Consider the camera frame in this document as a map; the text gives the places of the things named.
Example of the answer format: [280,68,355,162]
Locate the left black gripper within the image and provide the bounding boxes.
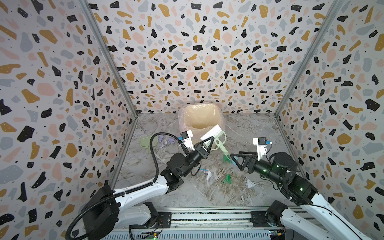
[180,137,212,179]

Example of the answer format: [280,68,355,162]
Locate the green hand brush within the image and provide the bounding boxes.
[201,125,230,156]

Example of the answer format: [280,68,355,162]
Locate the green plastic dustpan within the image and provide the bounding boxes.
[140,136,159,154]

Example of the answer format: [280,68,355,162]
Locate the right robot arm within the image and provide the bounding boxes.
[230,152,369,240]

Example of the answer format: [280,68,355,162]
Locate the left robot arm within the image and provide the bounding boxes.
[78,137,214,240]

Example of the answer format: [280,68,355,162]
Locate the white crumpled paper scrap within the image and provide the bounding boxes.
[246,178,256,188]

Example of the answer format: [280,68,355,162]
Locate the small green paper scrap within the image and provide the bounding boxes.
[223,174,232,184]

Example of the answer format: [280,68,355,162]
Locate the purple white paper scrap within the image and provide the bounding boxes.
[159,135,167,149]

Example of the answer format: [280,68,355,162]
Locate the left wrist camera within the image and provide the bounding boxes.
[179,130,195,152]

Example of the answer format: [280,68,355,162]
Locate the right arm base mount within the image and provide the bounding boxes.
[250,211,284,228]

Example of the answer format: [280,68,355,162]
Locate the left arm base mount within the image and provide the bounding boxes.
[131,212,172,230]

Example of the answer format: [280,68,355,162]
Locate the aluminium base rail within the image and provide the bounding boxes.
[82,206,338,240]

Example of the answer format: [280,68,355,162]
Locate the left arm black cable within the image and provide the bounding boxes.
[65,132,184,240]

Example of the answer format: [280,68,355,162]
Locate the right aluminium corner post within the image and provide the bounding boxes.
[274,0,343,119]

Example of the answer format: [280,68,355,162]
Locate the aluminium corner post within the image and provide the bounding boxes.
[274,0,343,119]
[79,0,138,119]

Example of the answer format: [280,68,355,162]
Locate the left aluminium corner post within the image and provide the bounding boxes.
[79,0,138,119]

